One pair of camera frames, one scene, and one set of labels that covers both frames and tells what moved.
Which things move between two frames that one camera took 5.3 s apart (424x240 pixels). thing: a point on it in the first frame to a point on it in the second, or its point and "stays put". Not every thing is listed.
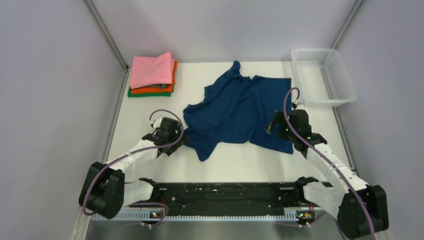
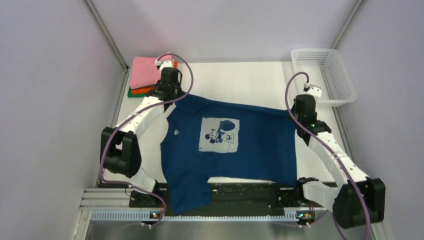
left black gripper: [174, 148] to [179, 91]
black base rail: [228, 198] stays put
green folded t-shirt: [130, 95] stays put
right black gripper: [279, 118] to [294, 107]
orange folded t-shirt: [153, 89] stays put
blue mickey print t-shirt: [236, 107] to [203, 138]
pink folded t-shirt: [147, 70] stays put
